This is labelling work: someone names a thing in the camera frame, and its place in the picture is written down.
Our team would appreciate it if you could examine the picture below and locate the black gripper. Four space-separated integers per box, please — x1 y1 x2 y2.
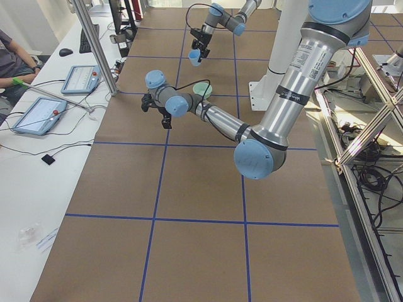
150 99 172 129
191 29 212 62

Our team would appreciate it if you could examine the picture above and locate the light blue plastic cup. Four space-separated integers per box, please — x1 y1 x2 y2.
188 49 202 67

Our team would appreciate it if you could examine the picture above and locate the green ceramic bowl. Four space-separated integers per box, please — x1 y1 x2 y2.
193 82 213 99

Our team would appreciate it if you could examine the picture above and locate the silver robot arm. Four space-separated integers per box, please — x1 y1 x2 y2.
188 0 261 67
141 1 372 179

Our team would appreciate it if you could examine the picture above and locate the black computer monitor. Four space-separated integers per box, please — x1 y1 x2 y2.
108 0 137 39

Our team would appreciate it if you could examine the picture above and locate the brown paper table mat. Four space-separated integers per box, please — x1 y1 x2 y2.
30 8 403 302

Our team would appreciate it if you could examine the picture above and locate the far blue teach pendant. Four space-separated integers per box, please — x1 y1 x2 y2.
60 65 101 95

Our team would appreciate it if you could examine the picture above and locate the blue teach pendant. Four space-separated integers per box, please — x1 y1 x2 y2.
12 97 67 136
60 65 101 95

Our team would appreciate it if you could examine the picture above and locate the black computer keyboard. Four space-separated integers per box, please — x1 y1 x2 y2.
79 24 99 53

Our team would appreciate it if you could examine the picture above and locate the black computer mouse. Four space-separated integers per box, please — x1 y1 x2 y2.
59 48 74 57

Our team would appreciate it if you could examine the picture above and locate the small black square pad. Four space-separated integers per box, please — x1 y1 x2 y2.
41 154 55 165

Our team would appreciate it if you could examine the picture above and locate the near blue teach pendant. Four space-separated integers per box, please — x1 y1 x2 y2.
12 97 67 136

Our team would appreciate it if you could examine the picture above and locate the seated person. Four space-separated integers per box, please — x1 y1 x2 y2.
1 31 41 108

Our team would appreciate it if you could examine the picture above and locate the clear plastic bag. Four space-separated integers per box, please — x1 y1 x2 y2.
16 222 42 252

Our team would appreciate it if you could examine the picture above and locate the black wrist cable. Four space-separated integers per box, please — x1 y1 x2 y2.
173 79 213 101
184 3 225 32

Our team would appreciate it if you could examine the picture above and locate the aluminium frame post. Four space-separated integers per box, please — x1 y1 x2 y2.
72 0 118 96

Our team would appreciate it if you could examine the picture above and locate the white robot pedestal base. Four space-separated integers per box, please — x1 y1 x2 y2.
249 0 308 111

